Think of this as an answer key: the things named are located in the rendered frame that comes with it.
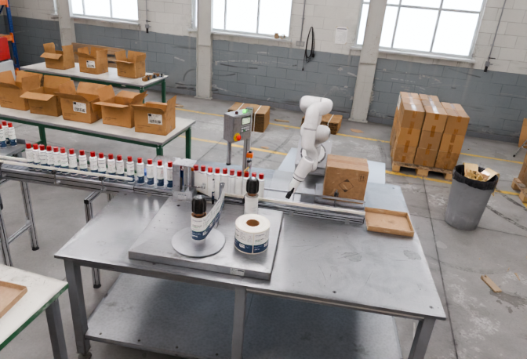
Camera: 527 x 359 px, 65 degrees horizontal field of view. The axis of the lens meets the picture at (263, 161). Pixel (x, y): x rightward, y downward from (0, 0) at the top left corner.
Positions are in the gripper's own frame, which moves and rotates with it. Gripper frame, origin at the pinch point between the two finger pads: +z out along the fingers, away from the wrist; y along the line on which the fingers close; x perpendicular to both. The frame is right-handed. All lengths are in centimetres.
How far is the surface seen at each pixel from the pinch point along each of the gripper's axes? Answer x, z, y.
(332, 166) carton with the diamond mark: 20.4, -26.2, -19.9
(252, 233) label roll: -16, -2, 64
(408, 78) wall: 164, -55, -518
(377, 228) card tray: 61, -13, 13
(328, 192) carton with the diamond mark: 28.0, -6.8, -19.7
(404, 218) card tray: 82, -18, -10
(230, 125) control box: -56, -29, 0
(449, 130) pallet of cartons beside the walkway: 187, -41, -290
